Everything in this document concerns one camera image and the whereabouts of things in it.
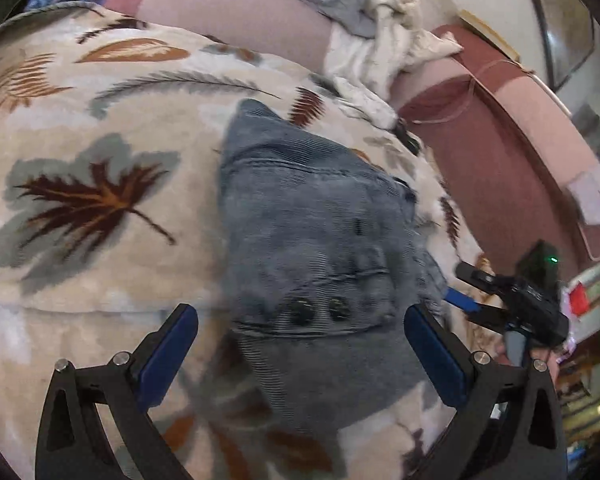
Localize small black object on bed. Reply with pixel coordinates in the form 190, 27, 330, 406
392, 118, 422, 156

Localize pink bolster cushion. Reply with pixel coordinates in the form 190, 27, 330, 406
105, 0, 332, 72

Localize person right hand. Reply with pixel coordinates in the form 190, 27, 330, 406
494, 344, 559, 384

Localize white crumpled garment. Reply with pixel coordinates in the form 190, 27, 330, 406
323, 0, 463, 130

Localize white cable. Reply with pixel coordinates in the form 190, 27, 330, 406
409, 58, 537, 126

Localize white cloth on headboard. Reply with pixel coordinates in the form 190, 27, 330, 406
567, 164, 600, 226

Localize blue denim jeans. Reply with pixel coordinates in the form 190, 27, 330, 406
219, 100, 448, 434

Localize yellow book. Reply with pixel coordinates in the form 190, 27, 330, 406
457, 9, 520, 63

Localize red pink headboard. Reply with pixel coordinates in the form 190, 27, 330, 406
391, 25, 600, 280

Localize leaf print blanket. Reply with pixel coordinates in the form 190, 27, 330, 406
0, 6, 483, 479

